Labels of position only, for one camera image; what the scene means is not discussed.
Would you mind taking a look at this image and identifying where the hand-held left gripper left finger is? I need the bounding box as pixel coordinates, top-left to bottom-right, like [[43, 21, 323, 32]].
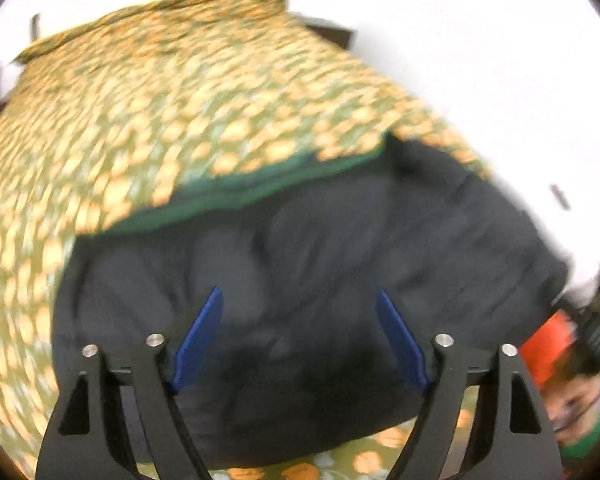
[[34, 286, 224, 480]]

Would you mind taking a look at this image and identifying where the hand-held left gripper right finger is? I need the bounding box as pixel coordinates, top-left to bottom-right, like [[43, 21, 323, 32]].
[[375, 288, 566, 480]]

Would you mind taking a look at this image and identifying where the black puffer jacket green zipper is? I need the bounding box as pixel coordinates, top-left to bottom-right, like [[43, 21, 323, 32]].
[[50, 132, 573, 471]]

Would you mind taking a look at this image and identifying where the green orange floral bedspread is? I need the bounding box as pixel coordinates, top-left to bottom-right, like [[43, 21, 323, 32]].
[[0, 0, 492, 480]]

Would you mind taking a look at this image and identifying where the dark wall fixture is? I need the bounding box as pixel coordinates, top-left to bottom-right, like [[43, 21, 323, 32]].
[[550, 184, 572, 212]]

